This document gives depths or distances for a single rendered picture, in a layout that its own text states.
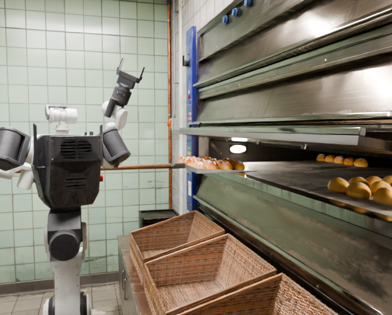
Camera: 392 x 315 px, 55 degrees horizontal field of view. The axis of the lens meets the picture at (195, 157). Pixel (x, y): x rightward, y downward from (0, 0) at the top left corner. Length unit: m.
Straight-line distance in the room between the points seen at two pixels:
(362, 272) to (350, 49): 0.66
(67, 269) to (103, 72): 2.09
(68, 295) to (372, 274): 1.22
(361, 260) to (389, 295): 0.14
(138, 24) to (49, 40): 0.77
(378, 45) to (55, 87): 2.78
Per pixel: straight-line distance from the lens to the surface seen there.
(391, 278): 1.17
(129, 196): 3.51
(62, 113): 1.70
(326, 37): 1.29
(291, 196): 1.52
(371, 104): 1.14
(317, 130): 1.10
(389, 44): 1.14
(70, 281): 1.80
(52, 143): 1.50
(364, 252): 1.25
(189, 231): 2.67
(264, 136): 1.37
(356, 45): 1.24
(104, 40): 3.52
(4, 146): 1.61
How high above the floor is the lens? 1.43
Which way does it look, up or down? 5 degrees down
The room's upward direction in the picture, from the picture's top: straight up
